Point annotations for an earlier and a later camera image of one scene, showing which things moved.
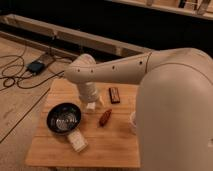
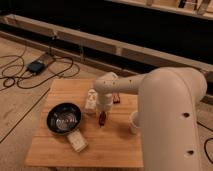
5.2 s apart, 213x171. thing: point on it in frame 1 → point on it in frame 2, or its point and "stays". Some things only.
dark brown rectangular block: x=114 y=95 stays
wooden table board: x=110 y=129 stays
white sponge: x=77 y=140 stays
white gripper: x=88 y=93 → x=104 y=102
